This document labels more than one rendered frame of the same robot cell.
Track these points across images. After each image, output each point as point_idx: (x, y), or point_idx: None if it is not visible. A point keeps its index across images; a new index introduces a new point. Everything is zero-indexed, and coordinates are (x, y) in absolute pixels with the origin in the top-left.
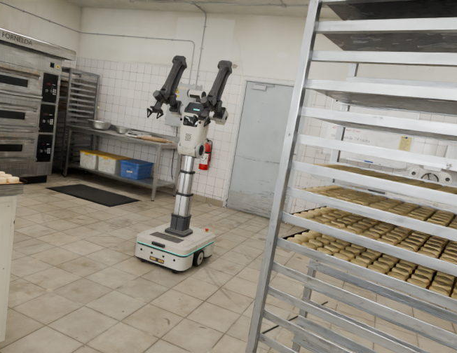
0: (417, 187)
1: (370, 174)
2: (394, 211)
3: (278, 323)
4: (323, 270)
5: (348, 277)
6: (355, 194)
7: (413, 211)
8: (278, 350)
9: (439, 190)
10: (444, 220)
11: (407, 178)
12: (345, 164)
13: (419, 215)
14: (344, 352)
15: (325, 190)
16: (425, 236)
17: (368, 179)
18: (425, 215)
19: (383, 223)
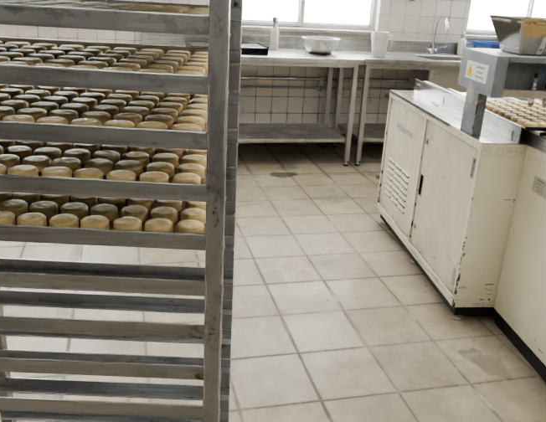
0: (53, 40)
1: (112, 54)
2: (71, 89)
3: (197, 275)
4: (182, 336)
5: (122, 326)
6: (134, 110)
7: (35, 96)
8: (189, 306)
9: (19, 43)
10: None
11: (26, 70)
12: (183, 77)
13: (32, 92)
14: (105, 266)
15: (188, 106)
16: None
17: (113, 47)
18: (18, 95)
19: (70, 162)
